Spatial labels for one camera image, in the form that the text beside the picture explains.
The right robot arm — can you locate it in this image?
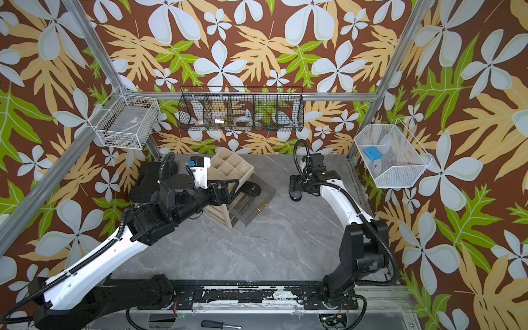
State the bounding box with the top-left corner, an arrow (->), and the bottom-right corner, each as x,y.
289,139 -> 399,308

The black wire basket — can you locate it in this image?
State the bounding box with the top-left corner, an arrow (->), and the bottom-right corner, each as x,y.
176,86 -> 305,132

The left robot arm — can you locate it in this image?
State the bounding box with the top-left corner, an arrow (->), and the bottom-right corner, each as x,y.
1,174 -> 239,329

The white wire basket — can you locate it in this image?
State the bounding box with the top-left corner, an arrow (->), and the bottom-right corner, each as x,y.
89,87 -> 160,150

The beige drawer organizer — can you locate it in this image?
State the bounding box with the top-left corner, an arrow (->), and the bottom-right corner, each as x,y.
201,147 -> 256,230

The grey drawer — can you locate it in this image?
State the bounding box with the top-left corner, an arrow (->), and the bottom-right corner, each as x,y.
235,173 -> 276,226

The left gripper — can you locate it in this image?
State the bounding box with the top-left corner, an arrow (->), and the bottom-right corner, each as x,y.
172,177 -> 237,226

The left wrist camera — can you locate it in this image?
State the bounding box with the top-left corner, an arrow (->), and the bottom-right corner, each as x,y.
188,156 -> 211,189

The blue object in basket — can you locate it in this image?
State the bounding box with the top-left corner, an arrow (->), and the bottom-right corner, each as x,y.
364,147 -> 383,161

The black plastic case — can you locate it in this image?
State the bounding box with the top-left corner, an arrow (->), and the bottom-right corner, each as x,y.
129,162 -> 162,204

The white mesh basket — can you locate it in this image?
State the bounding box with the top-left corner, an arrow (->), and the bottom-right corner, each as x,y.
354,124 -> 433,189

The black screwdriver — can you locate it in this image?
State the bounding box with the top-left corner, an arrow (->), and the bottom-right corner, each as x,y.
201,320 -> 242,329

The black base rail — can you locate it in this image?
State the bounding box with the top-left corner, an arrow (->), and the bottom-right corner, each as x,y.
169,280 -> 359,312

